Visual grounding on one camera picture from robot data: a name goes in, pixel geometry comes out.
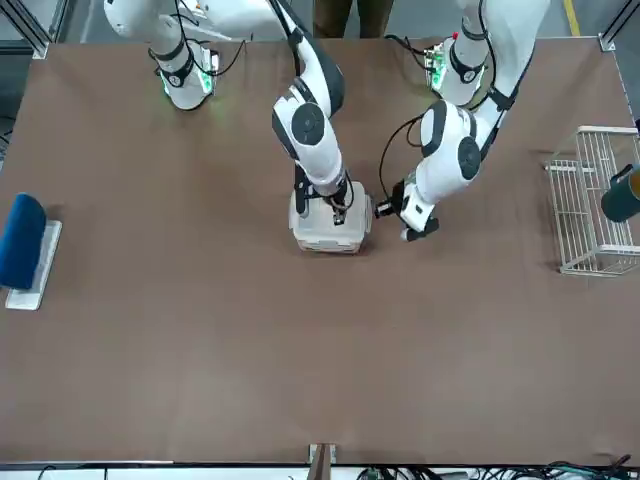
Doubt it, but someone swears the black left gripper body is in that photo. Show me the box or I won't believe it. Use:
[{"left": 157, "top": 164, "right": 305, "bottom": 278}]
[{"left": 389, "top": 180, "right": 410, "bottom": 217}]

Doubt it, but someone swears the dark green cylinder cup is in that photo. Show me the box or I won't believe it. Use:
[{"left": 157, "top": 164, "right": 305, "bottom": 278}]
[{"left": 600, "top": 163, "right": 640, "bottom": 224}]

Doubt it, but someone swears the white box with yellow label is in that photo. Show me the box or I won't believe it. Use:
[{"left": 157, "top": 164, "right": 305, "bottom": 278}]
[{"left": 192, "top": 2, "right": 254, "bottom": 42}]

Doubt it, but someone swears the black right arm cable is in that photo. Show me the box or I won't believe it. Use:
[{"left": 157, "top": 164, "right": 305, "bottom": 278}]
[{"left": 172, "top": 0, "right": 307, "bottom": 76}]

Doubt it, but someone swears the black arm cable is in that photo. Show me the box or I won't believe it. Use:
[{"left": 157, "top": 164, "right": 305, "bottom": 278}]
[
  {"left": 172, "top": 0, "right": 307, "bottom": 76},
  {"left": 378, "top": 0, "right": 526, "bottom": 202}
]

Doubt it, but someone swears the aluminium frame rail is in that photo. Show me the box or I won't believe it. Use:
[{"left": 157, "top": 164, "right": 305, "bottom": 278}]
[{"left": 0, "top": 0, "right": 66, "bottom": 60}]

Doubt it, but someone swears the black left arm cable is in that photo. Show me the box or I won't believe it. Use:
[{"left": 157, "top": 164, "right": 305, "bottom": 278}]
[{"left": 378, "top": 0, "right": 526, "bottom": 202}]

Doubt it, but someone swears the black left base plug cable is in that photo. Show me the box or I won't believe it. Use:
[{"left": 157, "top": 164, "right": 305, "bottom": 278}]
[{"left": 383, "top": 33, "right": 436, "bottom": 69}]

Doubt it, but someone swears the person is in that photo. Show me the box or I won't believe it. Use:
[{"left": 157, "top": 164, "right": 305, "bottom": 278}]
[{"left": 313, "top": 0, "right": 395, "bottom": 40}]

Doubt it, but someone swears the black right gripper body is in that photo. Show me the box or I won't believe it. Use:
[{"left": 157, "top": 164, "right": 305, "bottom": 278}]
[{"left": 320, "top": 185, "right": 352, "bottom": 207}]

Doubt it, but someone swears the blue cloth roll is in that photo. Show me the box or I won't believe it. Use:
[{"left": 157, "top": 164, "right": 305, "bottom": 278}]
[{"left": 0, "top": 193, "right": 48, "bottom": 292}]

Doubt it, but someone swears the white rectangular tray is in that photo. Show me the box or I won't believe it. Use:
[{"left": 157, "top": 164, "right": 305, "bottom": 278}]
[{"left": 4, "top": 219, "right": 64, "bottom": 311}]

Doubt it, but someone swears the white wire basket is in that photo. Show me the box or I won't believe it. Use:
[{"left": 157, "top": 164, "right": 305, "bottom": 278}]
[{"left": 543, "top": 126, "right": 640, "bottom": 277}]

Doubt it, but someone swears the black right base plug cable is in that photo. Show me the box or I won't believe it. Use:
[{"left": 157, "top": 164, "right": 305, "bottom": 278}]
[{"left": 212, "top": 39, "right": 247, "bottom": 65}]

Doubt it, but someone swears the black base plug cable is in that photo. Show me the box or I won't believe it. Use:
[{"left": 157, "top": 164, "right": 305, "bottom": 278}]
[
  {"left": 383, "top": 33, "right": 436, "bottom": 69},
  {"left": 212, "top": 39, "right": 247, "bottom": 65}
]

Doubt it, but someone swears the aluminium frame post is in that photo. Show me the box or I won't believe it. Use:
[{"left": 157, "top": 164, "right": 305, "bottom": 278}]
[{"left": 307, "top": 441, "right": 340, "bottom": 480}]

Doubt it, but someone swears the white preservation box with lid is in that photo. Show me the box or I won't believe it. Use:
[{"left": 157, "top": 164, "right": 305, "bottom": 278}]
[{"left": 287, "top": 181, "right": 374, "bottom": 257}]

